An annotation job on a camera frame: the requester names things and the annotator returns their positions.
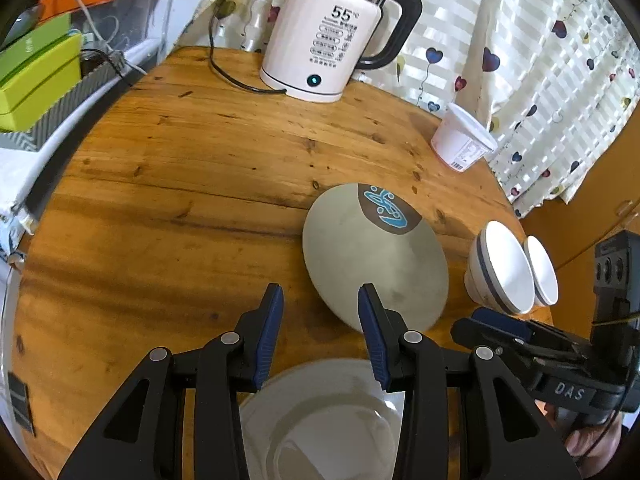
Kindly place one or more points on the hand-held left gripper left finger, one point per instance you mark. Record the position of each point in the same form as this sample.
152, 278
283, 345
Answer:
267, 340

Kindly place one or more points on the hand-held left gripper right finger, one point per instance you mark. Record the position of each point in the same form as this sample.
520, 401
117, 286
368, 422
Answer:
372, 340

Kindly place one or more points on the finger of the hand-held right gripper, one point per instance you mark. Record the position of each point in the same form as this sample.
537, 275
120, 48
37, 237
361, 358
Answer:
500, 342
500, 321

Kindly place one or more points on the white bowl with blue stripe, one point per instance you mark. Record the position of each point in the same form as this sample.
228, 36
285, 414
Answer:
502, 260
542, 270

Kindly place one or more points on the white plate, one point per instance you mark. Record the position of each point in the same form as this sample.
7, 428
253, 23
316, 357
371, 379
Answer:
320, 410

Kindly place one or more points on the grey plate with blue label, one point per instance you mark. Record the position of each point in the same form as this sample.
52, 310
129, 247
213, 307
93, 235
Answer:
350, 240

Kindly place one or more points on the person's right hand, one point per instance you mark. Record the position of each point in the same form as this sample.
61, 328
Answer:
592, 447

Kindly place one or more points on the white plastic cup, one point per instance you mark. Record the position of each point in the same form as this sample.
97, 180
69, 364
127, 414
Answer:
460, 135

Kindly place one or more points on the heart print curtain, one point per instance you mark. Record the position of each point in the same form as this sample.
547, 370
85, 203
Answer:
525, 60

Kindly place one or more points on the grey chevron basket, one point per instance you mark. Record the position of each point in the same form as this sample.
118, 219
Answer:
60, 115

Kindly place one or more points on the white electric kettle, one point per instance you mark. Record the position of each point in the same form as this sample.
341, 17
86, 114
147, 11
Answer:
320, 35

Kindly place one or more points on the green boxes stack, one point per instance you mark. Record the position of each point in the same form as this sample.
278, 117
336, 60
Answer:
40, 95

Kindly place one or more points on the clear plastic box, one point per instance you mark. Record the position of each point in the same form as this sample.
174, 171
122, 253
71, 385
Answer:
130, 15

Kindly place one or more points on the green box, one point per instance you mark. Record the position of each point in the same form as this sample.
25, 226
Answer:
30, 55

